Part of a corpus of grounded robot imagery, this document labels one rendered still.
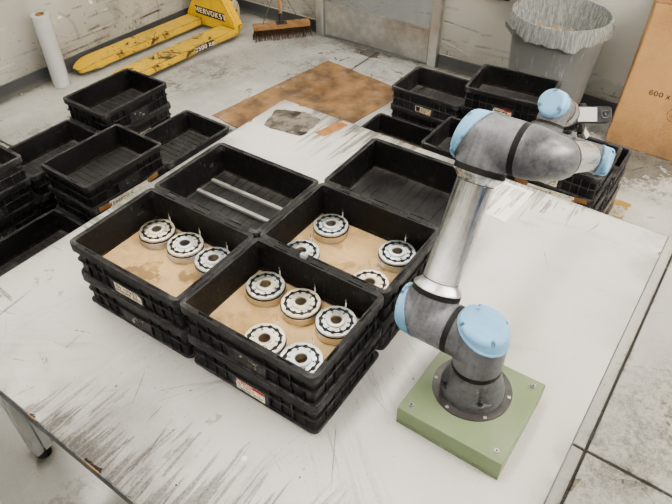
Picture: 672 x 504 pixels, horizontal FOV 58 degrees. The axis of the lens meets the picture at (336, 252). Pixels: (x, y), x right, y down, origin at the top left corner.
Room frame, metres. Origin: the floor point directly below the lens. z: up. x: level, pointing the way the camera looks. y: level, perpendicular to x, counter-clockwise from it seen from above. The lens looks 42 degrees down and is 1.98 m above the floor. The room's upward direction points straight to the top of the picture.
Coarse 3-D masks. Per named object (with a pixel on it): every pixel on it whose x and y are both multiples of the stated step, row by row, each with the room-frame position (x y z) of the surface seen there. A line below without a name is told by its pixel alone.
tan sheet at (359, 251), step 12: (312, 228) 1.39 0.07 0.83; (312, 240) 1.34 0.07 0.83; (348, 240) 1.34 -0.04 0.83; (360, 240) 1.34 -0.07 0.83; (372, 240) 1.34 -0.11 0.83; (384, 240) 1.34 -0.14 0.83; (324, 252) 1.29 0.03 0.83; (336, 252) 1.29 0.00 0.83; (348, 252) 1.29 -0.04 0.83; (360, 252) 1.29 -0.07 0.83; (372, 252) 1.29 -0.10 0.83; (336, 264) 1.24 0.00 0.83; (348, 264) 1.24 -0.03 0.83; (360, 264) 1.24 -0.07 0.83; (372, 264) 1.24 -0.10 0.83
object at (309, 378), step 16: (256, 240) 1.22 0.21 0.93; (240, 256) 1.16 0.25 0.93; (368, 288) 1.04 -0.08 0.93; (208, 320) 0.94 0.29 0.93; (368, 320) 0.95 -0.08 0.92; (224, 336) 0.91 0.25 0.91; (352, 336) 0.89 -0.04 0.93; (256, 352) 0.86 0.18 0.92; (272, 352) 0.85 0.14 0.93; (336, 352) 0.85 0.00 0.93; (288, 368) 0.81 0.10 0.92; (320, 368) 0.80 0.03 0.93
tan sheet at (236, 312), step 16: (240, 288) 1.14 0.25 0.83; (288, 288) 1.14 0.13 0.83; (224, 304) 1.08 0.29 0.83; (240, 304) 1.08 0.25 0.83; (224, 320) 1.03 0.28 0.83; (240, 320) 1.03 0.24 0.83; (256, 320) 1.03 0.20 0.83; (272, 320) 1.03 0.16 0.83; (288, 336) 0.98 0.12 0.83; (304, 336) 0.98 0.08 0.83
